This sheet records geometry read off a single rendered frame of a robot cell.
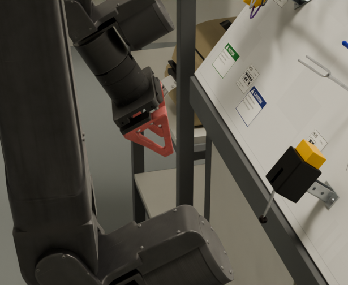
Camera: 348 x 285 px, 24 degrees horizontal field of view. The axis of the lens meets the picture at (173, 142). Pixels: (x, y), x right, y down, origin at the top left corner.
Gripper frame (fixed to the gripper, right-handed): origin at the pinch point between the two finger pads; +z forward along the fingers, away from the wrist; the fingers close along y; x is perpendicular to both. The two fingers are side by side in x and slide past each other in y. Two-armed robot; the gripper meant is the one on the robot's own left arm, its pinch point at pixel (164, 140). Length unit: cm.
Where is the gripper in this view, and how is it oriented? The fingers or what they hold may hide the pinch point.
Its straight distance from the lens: 117.7
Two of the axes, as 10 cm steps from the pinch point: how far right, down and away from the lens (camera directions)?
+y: -0.9, -5.1, 8.5
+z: 4.9, 7.2, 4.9
